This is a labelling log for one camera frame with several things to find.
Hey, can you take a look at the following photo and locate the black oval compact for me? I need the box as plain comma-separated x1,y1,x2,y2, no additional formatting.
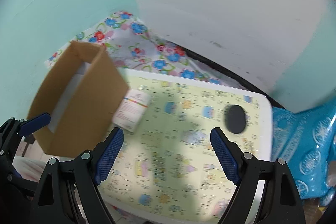
224,105,247,134

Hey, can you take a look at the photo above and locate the white tube with rainbow label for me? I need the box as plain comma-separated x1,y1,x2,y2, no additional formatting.
112,89,150,132

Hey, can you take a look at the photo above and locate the blue plastic stool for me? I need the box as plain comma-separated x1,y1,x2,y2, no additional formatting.
271,100,335,200

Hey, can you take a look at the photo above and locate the brown cardboard box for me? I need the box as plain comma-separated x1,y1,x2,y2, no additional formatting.
27,41,128,158

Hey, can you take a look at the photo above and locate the white paper box liner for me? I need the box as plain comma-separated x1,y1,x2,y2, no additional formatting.
48,62,91,133

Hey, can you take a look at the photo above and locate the yellow cartoon lap table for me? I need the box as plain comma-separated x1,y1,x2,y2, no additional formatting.
99,69,272,223

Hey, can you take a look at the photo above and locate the floral patterned cloth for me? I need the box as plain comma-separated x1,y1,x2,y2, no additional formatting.
44,10,247,88

